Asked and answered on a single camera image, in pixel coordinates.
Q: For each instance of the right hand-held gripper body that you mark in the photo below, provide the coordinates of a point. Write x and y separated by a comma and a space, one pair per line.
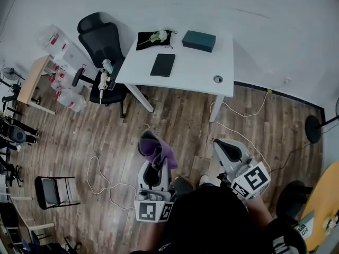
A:
249, 179

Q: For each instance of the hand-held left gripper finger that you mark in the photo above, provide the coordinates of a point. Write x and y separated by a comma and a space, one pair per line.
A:
164, 179
141, 176

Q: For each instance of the teal rectangular box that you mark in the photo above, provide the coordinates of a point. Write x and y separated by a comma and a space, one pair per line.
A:
198, 41

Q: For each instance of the person's right forearm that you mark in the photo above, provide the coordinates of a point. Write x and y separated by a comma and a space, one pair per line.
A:
258, 213

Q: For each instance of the round yellow wooden table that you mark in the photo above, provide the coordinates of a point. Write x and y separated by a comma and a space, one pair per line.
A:
324, 194

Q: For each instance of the person's left shoe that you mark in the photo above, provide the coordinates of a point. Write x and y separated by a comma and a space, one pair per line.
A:
182, 185

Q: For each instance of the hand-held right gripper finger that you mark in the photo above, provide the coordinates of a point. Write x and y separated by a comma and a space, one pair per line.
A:
242, 147
221, 159

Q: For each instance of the black mesh office chair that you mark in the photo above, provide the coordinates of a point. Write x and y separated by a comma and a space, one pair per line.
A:
99, 41

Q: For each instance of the pale green wrapped bunch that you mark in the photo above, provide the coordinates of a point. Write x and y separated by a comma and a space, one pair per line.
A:
106, 63

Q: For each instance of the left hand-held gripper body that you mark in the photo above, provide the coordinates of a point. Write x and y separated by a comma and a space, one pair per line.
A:
153, 208

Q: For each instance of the small black standing fan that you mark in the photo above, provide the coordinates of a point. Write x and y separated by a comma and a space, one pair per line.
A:
8, 73

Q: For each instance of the black pedestal fan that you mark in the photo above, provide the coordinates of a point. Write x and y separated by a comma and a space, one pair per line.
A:
313, 129

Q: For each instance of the beige folded umbrella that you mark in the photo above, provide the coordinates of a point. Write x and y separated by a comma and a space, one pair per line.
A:
102, 85

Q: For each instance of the black folding chair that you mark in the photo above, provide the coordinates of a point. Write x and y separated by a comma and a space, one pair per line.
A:
50, 192

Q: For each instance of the cluster of clear water jugs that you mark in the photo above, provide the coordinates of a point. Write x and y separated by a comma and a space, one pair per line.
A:
70, 99

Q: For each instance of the purple cloth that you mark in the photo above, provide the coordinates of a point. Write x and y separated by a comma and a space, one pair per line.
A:
164, 149

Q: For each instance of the white artificial flower bouquet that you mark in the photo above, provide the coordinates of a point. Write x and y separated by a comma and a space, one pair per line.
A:
160, 36

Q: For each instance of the person's shoe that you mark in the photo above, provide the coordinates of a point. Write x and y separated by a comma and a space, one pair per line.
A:
204, 180
182, 185

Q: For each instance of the light wooden side table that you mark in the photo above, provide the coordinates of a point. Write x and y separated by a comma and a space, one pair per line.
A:
30, 75

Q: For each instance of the black round stool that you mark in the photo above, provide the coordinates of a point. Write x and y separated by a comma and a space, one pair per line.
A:
292, 197

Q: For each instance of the person's left forearm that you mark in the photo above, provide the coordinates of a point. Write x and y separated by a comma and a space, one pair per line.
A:
156, 234

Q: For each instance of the person's right shoe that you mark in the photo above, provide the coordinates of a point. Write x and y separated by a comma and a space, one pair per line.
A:
204, 180

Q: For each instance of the white table leg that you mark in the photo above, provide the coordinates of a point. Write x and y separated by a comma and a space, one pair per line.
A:
140, 98
215, 107

